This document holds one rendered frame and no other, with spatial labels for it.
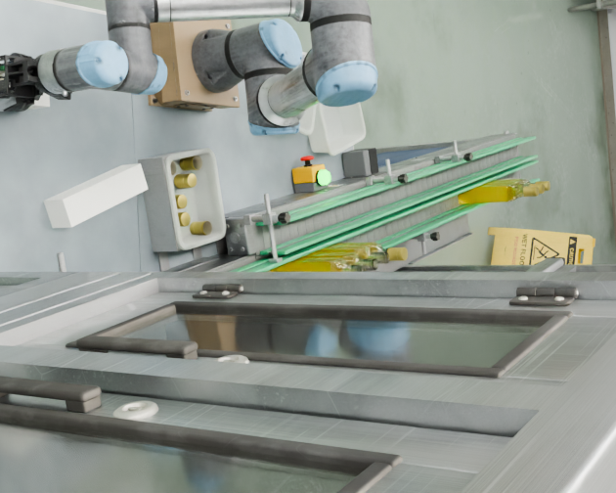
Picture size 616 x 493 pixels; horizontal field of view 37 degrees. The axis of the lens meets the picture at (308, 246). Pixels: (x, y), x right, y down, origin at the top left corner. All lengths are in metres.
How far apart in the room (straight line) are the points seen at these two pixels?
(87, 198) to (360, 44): 0.67
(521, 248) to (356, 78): 3.99
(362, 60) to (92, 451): 1.14
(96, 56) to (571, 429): 1.16
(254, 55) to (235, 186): 0.45
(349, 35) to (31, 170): 0.72
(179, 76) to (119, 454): 1.55
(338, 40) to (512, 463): 1.26
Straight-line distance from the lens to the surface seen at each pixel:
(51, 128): 2.01
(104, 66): 1.57
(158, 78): 1.69
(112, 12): 1.69
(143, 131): 2.20
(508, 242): 5.64
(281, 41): 2.11
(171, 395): 0.78
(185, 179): 2.20
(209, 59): 2.18
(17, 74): 1.71
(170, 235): 2.15
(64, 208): 1.95
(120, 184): 2.05
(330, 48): 1.71
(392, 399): 0.65
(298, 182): 2.63
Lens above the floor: 2.29
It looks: 35 degrees down
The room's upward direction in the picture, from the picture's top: 89 degrees clockwise
